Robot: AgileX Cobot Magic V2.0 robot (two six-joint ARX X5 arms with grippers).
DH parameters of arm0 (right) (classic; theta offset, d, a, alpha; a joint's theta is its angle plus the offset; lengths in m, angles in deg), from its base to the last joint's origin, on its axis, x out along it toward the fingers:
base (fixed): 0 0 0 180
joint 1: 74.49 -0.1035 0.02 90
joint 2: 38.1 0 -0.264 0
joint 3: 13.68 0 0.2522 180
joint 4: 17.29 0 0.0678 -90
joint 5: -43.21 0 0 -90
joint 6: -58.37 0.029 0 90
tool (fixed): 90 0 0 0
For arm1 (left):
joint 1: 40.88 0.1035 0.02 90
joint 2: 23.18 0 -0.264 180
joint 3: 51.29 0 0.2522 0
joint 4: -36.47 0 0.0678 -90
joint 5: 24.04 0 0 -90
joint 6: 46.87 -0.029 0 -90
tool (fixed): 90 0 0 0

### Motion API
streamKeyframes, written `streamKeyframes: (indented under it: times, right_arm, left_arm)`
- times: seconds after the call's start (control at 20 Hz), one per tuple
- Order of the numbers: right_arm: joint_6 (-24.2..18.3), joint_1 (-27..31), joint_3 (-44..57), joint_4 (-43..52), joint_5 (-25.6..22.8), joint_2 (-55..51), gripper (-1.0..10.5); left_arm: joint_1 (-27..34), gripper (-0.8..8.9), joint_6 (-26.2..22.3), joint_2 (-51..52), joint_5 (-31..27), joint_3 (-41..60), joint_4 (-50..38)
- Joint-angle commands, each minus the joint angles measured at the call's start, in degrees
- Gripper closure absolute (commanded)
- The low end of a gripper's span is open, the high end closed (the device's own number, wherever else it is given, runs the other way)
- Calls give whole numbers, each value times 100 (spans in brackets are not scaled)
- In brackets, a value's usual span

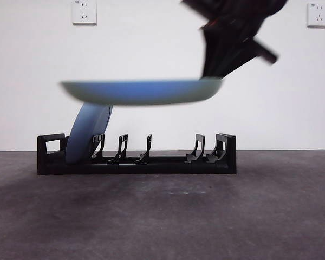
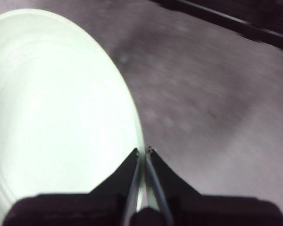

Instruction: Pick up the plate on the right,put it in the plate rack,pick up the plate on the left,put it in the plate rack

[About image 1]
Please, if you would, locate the black plate rack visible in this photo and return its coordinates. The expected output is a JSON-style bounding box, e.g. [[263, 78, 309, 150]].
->
[[37, 133, 237, 176]]

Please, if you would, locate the white wall socket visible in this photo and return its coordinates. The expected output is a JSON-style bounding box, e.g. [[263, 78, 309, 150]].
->
[[307, 2, 325, 28], [72, 0, 98, 27]]

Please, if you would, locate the blue round plate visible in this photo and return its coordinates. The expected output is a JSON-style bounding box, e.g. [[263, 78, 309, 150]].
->
[[64, 104, 114, 165]]

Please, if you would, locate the green round plate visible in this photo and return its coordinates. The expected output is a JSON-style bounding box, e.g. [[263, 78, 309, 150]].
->
[[58, 77, 224, 107]]

